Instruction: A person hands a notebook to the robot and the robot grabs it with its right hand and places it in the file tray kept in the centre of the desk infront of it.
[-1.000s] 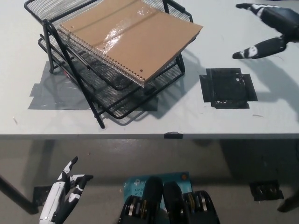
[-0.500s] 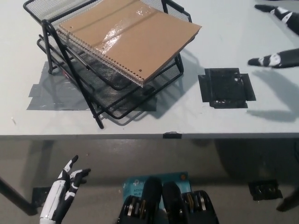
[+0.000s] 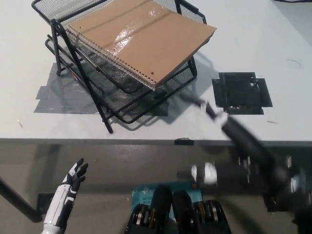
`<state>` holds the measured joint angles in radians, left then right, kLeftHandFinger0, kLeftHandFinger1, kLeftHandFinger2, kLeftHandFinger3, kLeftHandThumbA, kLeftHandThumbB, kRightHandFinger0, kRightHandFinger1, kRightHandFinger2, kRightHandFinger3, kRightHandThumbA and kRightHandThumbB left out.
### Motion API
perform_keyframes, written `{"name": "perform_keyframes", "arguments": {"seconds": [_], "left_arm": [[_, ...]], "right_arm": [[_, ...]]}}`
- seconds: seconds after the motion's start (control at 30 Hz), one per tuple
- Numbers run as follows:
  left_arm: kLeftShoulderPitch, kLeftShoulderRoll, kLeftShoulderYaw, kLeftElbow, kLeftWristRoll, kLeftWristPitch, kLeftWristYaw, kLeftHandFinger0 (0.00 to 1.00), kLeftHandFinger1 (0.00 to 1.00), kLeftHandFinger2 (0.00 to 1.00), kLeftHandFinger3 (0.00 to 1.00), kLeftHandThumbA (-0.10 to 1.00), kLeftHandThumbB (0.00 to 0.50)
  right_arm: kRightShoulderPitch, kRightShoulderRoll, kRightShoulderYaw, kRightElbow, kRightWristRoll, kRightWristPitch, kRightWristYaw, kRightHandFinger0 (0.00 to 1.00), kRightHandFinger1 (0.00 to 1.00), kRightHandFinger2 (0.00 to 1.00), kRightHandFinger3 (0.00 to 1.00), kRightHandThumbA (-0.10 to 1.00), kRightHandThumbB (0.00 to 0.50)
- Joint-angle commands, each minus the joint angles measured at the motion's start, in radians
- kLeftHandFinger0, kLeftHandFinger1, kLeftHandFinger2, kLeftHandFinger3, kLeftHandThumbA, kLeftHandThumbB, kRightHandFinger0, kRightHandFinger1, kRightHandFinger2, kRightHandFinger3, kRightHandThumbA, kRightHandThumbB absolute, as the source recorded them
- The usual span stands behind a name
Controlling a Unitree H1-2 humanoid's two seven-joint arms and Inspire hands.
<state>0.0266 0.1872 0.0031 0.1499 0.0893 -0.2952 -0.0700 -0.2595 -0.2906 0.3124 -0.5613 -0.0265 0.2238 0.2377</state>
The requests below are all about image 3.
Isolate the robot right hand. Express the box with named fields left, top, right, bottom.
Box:
left=187, top=96, right=293, bottom=194

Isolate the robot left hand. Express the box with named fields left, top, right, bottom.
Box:
left=41, top=157, right=89, bottom=226

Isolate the brown spiral notebook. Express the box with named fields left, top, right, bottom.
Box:
left=66, top=0, right=218, bottom=90

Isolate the black mesh file tray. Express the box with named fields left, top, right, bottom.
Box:
left=31, top=0, right=208, bottom=134

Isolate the black table leg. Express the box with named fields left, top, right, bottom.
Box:
left=0, top=176, right=41, bottom=223

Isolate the black tape patch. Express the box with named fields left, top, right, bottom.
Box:
left=211, top=72, right=273, bottom=116

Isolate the teal cardboard box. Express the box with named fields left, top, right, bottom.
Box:
left=131, top=183, right=204, bottom=216

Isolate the grey tape patch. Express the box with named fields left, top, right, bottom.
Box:
left=33, top=62, right=169, bottom=115

